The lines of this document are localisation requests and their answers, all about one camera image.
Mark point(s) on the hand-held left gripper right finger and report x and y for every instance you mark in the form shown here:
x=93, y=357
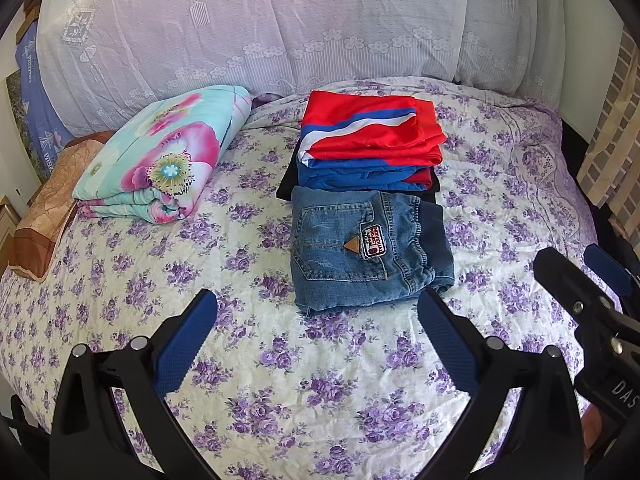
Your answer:
x=447, y=347

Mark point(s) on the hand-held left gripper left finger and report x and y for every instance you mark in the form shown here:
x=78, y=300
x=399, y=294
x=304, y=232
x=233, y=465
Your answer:
x=187, y=342

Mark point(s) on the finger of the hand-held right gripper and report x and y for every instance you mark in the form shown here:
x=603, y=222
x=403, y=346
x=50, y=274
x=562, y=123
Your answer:
x=607, y=270
x=565, y=280

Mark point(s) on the blue denim pants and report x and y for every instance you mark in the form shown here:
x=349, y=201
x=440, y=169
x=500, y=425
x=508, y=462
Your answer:
x=350, y=240

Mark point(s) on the person's right hand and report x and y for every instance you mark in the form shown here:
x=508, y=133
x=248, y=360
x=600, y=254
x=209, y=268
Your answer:
x=593, y=425

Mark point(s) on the purple floral bedspread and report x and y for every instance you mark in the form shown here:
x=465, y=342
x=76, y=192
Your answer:
x=200, y=240

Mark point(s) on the brick patterned curtain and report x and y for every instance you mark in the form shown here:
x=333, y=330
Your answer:
x=615, y=135

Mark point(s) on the folded black garment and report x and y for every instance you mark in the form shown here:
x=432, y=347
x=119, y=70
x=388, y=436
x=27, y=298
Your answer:
x=286, y=185

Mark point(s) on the folded floral blanket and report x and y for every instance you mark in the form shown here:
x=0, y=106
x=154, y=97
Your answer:
x=150, y=160

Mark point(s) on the brown pillow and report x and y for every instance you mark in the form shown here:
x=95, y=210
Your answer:
x=45, y=210

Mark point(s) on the folded blue garment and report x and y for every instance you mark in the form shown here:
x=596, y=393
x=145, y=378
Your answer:
x=340, y=176

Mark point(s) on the beige nightstand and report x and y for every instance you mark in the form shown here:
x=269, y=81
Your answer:
x=7, y=235

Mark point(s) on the folded red garment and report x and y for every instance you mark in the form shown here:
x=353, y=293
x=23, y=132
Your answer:
x=360, y=145

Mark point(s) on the blue patterned cloth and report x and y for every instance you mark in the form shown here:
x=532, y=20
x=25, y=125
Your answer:
x=35, y=100

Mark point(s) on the white lace cover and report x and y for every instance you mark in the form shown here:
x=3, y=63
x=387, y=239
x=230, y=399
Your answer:
x=300, y=20

